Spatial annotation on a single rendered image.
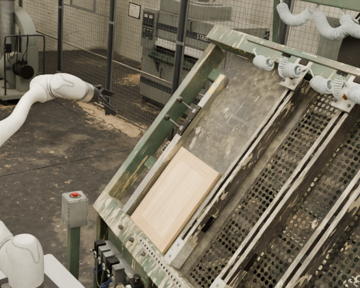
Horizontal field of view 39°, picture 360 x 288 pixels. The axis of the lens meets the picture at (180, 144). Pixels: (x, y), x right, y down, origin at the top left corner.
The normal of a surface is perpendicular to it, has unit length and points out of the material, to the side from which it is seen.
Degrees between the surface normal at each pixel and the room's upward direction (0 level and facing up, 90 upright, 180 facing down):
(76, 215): 90
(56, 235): 0
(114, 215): 54
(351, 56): 90
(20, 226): 0
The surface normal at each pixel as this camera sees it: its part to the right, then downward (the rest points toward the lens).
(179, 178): -0.64, -0.47
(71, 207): 0.50, 0.36
